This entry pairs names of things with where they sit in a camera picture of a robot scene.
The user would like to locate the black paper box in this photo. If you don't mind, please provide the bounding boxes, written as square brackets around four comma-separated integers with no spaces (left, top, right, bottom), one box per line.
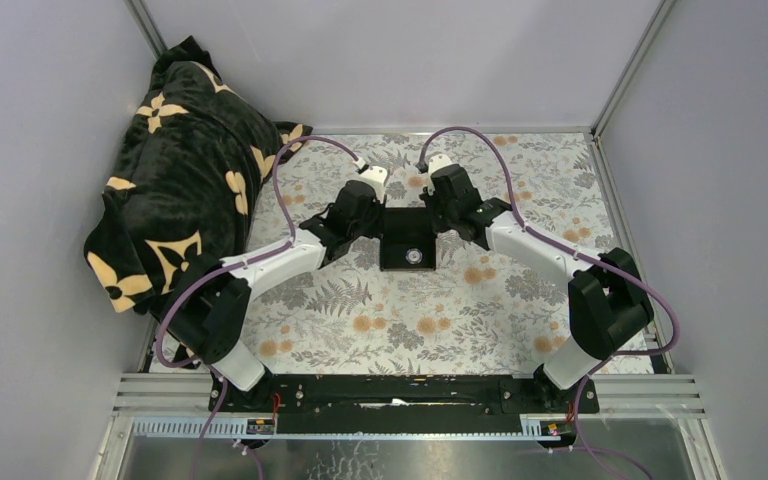
[379,207,437,271]

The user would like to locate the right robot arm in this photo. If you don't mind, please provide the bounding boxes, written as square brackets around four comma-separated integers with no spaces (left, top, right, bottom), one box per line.
[419,160,654,412]

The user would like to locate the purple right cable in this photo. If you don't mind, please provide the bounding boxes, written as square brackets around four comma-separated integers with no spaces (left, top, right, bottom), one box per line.
[413,126,681,480]

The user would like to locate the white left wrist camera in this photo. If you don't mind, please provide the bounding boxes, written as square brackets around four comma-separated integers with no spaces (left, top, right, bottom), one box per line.
[355,159,389,190]

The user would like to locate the floral tablecloth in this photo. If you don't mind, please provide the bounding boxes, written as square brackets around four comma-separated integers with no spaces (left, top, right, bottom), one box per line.
[244,132,616,375]

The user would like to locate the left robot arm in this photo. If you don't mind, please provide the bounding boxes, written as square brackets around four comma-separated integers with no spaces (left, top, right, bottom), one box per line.
[161,179,386,411]

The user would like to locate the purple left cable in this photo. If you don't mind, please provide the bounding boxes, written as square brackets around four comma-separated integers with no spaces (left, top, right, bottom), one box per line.
[153,136,372,480]

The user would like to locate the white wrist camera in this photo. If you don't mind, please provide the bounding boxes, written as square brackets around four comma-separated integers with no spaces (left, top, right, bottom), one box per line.
[419,154,454,176]
[355,159,389,190]

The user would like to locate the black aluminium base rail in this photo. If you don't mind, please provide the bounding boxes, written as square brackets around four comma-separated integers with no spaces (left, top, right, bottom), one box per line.
[116,372,706,439]

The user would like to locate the purple cable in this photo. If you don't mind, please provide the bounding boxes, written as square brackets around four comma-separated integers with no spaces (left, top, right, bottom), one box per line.
[413,126,681,480]
[153,136,372,480]

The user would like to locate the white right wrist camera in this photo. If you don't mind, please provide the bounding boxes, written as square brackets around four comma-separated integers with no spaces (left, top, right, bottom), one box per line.
[419,154,454,176]

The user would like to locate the black floral blanket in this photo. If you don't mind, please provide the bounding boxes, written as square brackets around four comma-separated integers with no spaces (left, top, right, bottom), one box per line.
[84,37,312,314]

